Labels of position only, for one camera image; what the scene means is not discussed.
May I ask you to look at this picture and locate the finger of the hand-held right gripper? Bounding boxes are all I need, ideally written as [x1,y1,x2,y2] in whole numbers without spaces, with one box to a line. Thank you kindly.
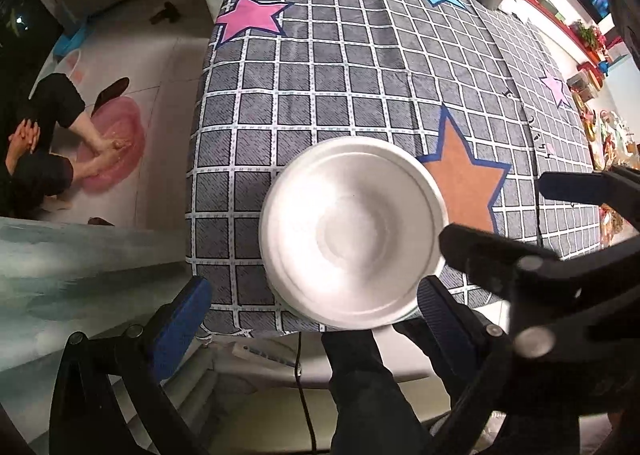
[539,162,640,208]
[438,222,640,416]

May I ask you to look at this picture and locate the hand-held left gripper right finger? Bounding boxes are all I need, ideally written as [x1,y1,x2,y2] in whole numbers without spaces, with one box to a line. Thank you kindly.
[417,276,516,455]

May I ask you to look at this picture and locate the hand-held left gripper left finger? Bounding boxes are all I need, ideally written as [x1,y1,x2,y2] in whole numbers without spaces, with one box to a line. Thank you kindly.
[50,275,213,455]

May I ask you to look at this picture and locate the large white bowl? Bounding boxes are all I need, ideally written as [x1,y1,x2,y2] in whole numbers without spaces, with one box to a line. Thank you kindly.
[258,136,449,328]

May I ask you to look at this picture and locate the colourful shelf ornaments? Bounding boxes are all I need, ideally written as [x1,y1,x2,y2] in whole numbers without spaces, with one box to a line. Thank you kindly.
[565,60,640,236]

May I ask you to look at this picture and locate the white power strip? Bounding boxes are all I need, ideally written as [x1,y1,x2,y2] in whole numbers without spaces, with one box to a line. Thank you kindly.
[230,340,296,366]

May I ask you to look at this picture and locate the small potted plant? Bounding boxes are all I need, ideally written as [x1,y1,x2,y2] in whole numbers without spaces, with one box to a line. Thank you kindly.
[570,20,608,53]

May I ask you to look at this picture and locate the red shelf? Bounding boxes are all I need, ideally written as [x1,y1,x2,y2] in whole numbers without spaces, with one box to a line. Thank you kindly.
[410,0,608,71]

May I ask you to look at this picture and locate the pink foot basin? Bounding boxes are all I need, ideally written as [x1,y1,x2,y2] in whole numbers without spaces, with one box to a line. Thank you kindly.
[75,98,147,193]

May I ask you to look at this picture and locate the grey checked star tablecloth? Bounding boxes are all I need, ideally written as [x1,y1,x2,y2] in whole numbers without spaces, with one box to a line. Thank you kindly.
[185,0,608,338]

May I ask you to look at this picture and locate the blue basin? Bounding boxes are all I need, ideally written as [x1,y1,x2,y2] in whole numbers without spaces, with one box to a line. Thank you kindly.
[50,22,93,58]

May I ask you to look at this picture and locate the small dark object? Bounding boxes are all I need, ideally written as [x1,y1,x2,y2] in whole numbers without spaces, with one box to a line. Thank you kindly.
[150,2,181,25]

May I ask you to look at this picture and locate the black cable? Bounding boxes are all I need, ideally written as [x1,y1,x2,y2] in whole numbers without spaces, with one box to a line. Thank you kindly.
[292,332,318,455]

